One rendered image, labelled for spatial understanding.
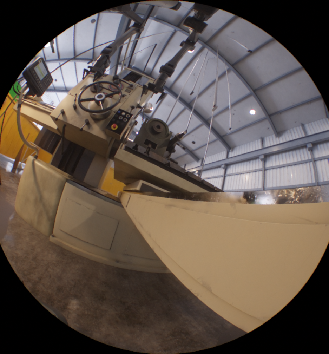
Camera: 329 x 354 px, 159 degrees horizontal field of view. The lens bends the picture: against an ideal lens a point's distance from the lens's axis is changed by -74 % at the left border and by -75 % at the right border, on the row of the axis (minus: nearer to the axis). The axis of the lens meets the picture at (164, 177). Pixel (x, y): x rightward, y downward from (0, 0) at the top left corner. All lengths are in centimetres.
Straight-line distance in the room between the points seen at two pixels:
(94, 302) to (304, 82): 913
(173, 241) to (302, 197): 17
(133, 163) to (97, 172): 104
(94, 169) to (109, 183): 176
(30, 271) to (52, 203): 63
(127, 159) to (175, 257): 61
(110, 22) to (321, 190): 1002
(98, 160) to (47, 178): 81
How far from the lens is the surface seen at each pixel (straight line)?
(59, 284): 90
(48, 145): 208
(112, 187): 340
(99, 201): 104
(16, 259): 100
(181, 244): 16
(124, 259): 123
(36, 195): 130
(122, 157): 69
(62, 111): 132
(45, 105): 211
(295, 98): 849
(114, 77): 154
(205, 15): 72
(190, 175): 89
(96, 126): 115
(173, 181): 76
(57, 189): 116
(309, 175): 759
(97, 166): 169
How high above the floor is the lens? 68
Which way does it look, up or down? 15 degrees up
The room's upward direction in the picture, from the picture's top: 19 degrees clockwise
